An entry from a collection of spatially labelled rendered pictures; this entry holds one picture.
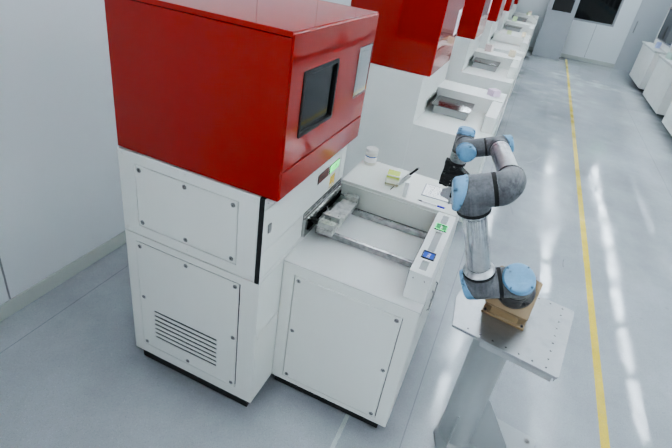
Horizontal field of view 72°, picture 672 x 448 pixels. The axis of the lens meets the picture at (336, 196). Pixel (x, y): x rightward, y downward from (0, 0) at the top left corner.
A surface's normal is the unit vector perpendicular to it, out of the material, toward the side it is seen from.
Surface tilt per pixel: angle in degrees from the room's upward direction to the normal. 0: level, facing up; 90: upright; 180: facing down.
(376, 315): 90
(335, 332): 90
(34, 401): 0
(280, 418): 0
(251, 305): 90
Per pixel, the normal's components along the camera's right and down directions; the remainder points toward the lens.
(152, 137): -0.40, 0.40
